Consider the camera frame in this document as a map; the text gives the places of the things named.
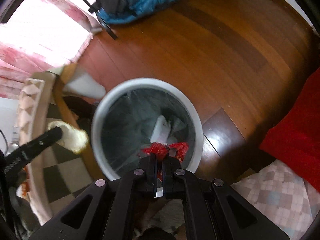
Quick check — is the checkered brown white bedspread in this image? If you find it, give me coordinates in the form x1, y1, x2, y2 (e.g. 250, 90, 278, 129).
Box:
17, 64, 106, 225

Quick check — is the white torn toothpaste box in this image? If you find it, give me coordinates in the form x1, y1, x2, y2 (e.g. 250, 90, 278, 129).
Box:
150, 115, 171, 144

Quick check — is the red cushion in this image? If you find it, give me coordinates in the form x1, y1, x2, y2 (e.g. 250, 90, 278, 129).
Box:
259, 69, 320, 191

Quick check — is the pastel checkered pillow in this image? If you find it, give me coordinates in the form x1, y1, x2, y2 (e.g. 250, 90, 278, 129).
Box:
232, 160, 319, 239

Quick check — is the pink floral curtain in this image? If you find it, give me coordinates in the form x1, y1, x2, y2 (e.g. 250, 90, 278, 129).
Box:
1, 0, 102, 99

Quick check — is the black chair frame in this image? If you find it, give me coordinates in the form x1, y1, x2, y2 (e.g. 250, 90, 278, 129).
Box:
82, 0, 118, 40

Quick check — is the red candy wrapper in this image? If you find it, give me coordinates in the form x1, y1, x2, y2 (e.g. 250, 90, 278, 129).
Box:
142, 142, 189, 163

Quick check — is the white round trash bin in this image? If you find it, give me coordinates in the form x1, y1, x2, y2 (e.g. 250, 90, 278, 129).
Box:
91, 78, 203, 180

